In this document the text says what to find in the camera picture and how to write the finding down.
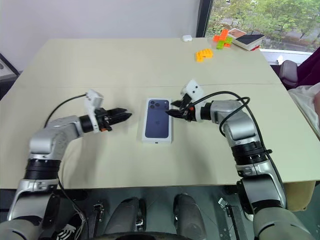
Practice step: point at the small metal bracket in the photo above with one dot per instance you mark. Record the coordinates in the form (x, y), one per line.
(98, 211)
(223, 205)

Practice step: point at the white box with black face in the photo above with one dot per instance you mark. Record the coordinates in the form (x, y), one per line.
(248, 41)

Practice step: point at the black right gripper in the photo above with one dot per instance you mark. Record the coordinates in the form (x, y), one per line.
(187, 111)

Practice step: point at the white cloth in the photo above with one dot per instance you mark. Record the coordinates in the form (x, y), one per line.
(305, 107)

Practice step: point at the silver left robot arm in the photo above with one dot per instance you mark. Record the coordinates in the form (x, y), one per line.
(57, 130)

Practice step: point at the orange toy brick piece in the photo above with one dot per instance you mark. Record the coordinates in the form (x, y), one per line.
(222, 35)

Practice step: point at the grey chair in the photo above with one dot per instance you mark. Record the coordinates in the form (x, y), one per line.
(287, 73)

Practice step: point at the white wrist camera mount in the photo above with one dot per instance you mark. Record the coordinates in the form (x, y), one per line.
(93, 97)
(192, 88)

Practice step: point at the white earbuds case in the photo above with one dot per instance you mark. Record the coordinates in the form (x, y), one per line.
(187, 38)

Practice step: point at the yellow toy brick stack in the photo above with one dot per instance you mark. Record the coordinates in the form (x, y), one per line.
(203, 55)

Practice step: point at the tan fabric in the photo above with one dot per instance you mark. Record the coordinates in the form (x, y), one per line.
(300, 195)

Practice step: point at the white phone box lid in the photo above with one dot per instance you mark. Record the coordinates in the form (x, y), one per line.
(156, 125)

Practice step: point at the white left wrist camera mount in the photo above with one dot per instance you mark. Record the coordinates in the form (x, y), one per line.
(93, 97)

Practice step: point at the black framed grey board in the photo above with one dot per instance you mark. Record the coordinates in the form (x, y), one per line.
(6, 75)

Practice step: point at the box with pink print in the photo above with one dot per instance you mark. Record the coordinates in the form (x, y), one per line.
(237, 32)

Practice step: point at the black window frame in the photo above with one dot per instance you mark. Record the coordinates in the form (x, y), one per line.
(205, 17)

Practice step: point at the black shoe with white stripes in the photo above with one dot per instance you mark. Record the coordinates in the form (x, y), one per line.
(67, 228)

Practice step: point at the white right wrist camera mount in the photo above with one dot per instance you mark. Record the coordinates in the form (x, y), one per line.
(192, 88)

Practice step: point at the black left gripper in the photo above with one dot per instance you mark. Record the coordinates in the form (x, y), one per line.
(103, 120)

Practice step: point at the maroon cloth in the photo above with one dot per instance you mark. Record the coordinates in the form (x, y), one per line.
(310, 67)

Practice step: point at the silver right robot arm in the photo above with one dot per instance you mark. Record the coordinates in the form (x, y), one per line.
(237, 125)

